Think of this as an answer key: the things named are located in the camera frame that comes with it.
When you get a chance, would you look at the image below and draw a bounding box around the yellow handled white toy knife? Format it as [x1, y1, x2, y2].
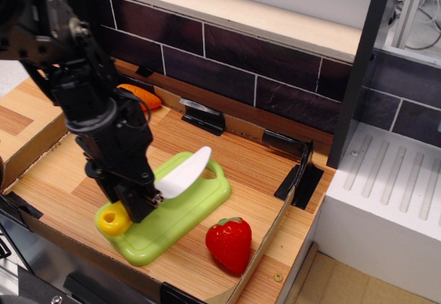
[97, 146, 212, 236]

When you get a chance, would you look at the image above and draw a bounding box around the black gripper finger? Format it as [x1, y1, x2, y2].
[114, 182, 161, 223]

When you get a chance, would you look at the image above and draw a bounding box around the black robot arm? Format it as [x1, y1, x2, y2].
[1, 0, 160, 223]

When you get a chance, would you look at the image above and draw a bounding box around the orange toy carrot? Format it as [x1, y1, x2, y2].
[119, 83, 162, 112]

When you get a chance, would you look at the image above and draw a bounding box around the cardboard fence with black tape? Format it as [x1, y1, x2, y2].
[1, 63, 333, 303]

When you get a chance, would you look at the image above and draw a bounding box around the aluminium frame with cables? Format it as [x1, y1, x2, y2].
[385, 0, 440, 63]

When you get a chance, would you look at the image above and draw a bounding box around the white ribbed sink drainboard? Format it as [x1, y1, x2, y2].
[314, 123, 440, 302]

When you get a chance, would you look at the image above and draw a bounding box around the red toy strawberry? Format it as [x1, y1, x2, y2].
[205, 217, 252, 275]

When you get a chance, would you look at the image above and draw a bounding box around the green plastic cutting board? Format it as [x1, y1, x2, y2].
[95, 159, 232, 266]

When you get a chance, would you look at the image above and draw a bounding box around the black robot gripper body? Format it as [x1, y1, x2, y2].
[74, 107, 157, 194]

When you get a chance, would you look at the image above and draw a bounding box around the dark tile backsplash shelf unit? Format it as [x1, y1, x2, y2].
[66, 0, 440, 166]

